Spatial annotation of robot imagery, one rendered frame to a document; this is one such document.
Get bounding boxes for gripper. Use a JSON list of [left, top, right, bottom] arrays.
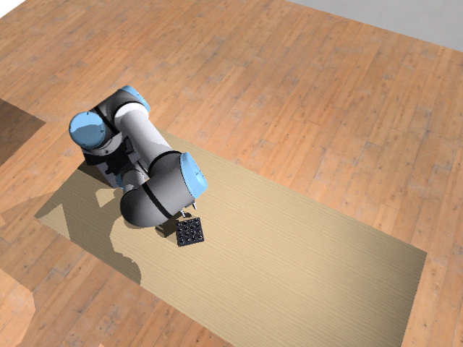
[[180, 200, 197, 216]]

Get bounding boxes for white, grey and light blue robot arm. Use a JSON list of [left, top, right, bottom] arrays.
[[69, 85, 208, 228]]

